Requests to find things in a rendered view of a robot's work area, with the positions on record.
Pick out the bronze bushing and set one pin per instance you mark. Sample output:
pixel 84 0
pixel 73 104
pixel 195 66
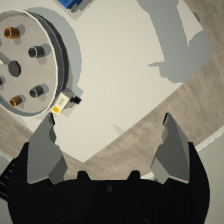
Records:
pixel 17 100
pixel 11 33

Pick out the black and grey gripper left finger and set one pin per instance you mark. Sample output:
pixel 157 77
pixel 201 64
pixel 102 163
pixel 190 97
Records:
pixel 39 165

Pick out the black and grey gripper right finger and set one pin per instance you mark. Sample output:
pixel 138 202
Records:
pixel 177 165

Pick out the blue crate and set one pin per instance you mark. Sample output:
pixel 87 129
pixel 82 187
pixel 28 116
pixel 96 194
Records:
pixel 72 4

